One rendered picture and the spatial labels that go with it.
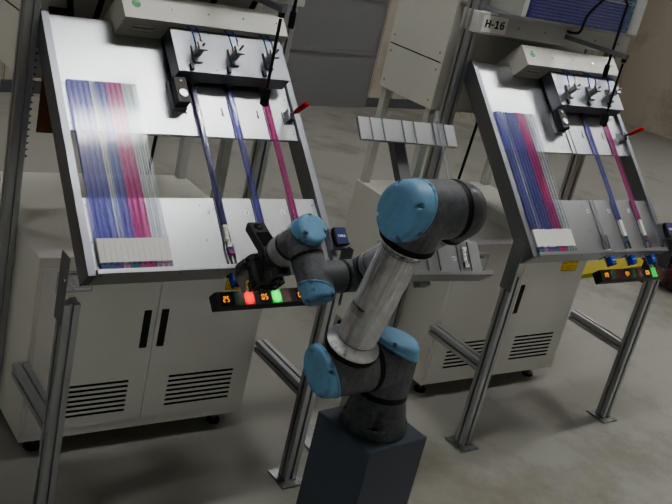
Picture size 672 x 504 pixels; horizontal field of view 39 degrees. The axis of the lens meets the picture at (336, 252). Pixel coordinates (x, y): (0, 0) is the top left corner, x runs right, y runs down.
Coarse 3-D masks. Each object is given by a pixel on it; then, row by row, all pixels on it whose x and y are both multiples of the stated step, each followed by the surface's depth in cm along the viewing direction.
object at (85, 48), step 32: (64, 32) 236; (96, 32) 241; (64, 64) 232; (96, 64) 237; (128, 64) 243; (160, 64) 248; (64, 96) 228; (160, 96) 244; (224, 96) 256; (256, 96) 262; (160, 128) 240; (192, 128) 245; (224, 128) 251; (256, 128) 257; (288, 128) 263
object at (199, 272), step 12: (228, 264) 232; (96, 276) 213; (108, 276) 215; (120, 276) 217; (132, 276) 219; (144, 276) 221; (156, 276) 224; (168, 276) 226; (180, 276) 228; (192, 276) 230; (204, 276) 233; (216, 276) 235; (228, 276) 238
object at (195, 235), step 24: (168, 216) 231; (192, 216) 235; (216, 216) 238; (240, 216) 243; (264, 216) 247; (288, 216) 251; (192, 240) 232; (216, 240) 236; (240, 240) 240; (96, 264) 215; (192, 264) 229; (216, 264) 233
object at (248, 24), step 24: (120, 0) 240; (144, 0) 243; (168, 0) 248; (120, 24) 241; (144, 24) 243; (168, 24) 246; (192, 24) 249; (216, 24) 253; (240, 24) 258; (264, 24) 263
